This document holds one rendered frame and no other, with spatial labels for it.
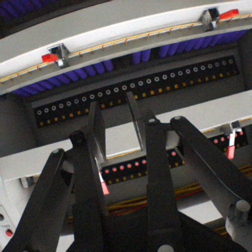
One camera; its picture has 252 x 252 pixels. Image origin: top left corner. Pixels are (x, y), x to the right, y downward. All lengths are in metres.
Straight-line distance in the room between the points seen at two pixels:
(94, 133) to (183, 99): 0.41
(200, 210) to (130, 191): 0.24
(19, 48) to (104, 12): 0.15
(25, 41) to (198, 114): 0.31
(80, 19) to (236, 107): 0.30
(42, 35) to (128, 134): 0.22
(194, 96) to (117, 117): 0.21
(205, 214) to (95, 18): 0.42
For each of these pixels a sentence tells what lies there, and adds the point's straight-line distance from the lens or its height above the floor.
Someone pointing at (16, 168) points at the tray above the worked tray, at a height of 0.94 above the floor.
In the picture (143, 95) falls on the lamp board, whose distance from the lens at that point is 0.48.
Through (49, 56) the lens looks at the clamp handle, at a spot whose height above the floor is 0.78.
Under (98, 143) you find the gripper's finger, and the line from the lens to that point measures 0.16.
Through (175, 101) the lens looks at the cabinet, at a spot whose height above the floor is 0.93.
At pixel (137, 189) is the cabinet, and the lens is 0.60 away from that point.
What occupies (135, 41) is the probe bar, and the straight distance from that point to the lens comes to 0.37.
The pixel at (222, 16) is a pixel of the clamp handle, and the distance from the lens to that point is 0.34.
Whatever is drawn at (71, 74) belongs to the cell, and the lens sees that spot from 0.42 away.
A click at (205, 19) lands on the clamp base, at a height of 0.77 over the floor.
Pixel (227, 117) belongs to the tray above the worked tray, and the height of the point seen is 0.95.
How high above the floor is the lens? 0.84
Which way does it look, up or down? 13 degrees up
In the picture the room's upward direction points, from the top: 164 degrees clockwise
